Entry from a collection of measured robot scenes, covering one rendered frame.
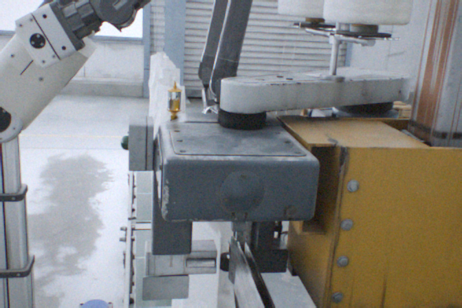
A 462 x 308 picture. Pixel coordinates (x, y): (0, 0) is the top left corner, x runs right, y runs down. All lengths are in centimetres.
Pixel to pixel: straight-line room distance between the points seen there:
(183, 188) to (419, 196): 41
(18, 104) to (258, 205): 93
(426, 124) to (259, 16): 768
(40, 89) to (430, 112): 97
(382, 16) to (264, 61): 788
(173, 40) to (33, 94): 663
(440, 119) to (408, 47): 864
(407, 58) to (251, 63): 272
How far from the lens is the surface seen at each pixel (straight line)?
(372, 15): 87
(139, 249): 261
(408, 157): 92
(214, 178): 76
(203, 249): 109
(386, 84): 116
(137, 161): 98
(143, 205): 311
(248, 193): 78
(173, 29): 807
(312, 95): 101
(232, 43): 129
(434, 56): 104
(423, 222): 98
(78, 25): 130
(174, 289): 112
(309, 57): 893
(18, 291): 186
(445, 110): 101
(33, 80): 149
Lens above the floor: 155
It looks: 16 degrees down
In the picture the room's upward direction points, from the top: 4 degrees clockwise
